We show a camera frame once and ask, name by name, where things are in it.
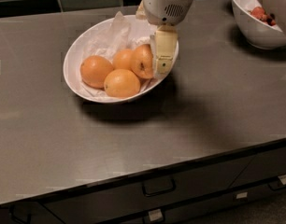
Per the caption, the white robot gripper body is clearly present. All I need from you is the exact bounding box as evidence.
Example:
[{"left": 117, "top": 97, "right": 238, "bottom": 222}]
[{"left": 143, "top": 0, "right": 193, "bottom": 25}]

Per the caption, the left dark cabinet door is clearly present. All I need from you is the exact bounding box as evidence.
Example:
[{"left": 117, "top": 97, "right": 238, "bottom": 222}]
[{"left": 0, "top": 202, "right": 64, "bottom": 224}]

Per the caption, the white paper liner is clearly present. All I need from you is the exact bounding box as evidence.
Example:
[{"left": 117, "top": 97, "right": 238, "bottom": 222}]
[{"left": 79, "top": 13, "right": 153, "bottom": 102}]

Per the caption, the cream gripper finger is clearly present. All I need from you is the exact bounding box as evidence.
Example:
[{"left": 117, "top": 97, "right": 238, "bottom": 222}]
[
  {"left": 136, "top": 2, "right": 146, "bottom": 20},
  {"left": 150, "top": 24, "right": 178, "bottom": 79}
]

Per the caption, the black drawer handle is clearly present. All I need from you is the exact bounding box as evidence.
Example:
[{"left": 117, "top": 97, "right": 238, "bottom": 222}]
[{"left": 142, "top": 176, "right": 176, "bottom": 197}]

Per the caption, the lower dark drawer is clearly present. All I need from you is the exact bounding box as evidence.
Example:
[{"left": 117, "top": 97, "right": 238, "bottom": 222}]
[{"left": 119, "top": 174, "right": 286, "bottom": 224}]

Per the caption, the back small orange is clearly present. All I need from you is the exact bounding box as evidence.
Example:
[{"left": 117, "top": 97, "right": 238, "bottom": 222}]
[{"left": 112, "top": 49, "right": 133, "bottom": 70}]

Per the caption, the red fruit in bowl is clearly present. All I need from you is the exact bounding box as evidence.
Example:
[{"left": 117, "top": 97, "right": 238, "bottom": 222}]
[{"left": 250, "top": 7, "right": 276, "bottom": 26}]

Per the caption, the dark drawer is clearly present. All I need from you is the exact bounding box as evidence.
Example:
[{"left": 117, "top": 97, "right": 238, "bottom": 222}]
[
  {"left": 46, "top": 156, "right": 252, "bottom": 224},
  {"left": 232, "top": 147, "right": 286, "bottom": 188},
  {"left": 119, "top": 174, "right": 286, "bottom": 224}
]

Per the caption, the white oval bowl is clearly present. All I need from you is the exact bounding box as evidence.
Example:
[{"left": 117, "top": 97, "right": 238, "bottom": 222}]
[{"left": 63, "top": 13, "right": 179, "bottom": 104}]

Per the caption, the upper dark drawer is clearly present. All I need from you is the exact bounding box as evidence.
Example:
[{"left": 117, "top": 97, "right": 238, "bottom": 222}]
[{"left": 46, "top": 156, "right": 252, "bottom": 224}]

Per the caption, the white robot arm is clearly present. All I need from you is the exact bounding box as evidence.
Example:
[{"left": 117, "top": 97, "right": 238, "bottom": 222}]
[{"left": 136, "top": 0, "right": 286, "bottom": 78}]

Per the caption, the white fruit bowl right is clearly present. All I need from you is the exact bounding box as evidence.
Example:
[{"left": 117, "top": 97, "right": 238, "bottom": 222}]
[{"left": 232, "top": 0, "right": 286, "bottom": 49}]

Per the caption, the right dark drawer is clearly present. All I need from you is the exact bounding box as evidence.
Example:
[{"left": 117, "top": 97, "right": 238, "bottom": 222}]
[{"left": 232, "top": 147, "right": 286, "bottom": 188}]

